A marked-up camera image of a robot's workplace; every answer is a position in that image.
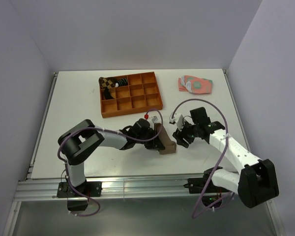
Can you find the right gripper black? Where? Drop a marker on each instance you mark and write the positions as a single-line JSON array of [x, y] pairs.
[[178, 136]]

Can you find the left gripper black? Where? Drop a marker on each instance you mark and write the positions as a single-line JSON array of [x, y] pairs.
[[155, 144]]

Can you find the brown sock striped cuff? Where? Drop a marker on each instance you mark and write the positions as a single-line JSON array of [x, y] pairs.
[[170, 146]]

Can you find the black white striped sock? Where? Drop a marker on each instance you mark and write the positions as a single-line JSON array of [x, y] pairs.
[[121, 82]]

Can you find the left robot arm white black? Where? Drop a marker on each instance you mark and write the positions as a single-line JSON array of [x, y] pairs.
[[77, 144]]

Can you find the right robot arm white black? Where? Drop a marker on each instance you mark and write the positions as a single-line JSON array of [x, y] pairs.
[[254, 181]]

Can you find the orange compartment tray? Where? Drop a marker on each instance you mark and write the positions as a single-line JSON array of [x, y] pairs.
[[140, 95]]

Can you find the pink green dotted sock pair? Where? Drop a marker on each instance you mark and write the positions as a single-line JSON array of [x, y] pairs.
[[195, 85]]

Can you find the checkered brown rolled sock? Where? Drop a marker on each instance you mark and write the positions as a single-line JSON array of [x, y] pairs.
[[107, 83]]

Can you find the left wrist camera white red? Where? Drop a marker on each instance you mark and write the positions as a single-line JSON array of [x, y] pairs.
[[151, 119]]

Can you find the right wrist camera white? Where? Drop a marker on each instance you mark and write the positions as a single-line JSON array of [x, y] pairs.
[[177, 119]]

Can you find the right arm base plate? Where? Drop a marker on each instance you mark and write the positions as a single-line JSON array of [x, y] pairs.
[[218, 184]]

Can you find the aluminium rail frame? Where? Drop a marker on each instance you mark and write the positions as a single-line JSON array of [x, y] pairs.
[[112, 187]]

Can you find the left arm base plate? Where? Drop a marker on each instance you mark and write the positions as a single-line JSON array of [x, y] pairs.
[[90, 189]]

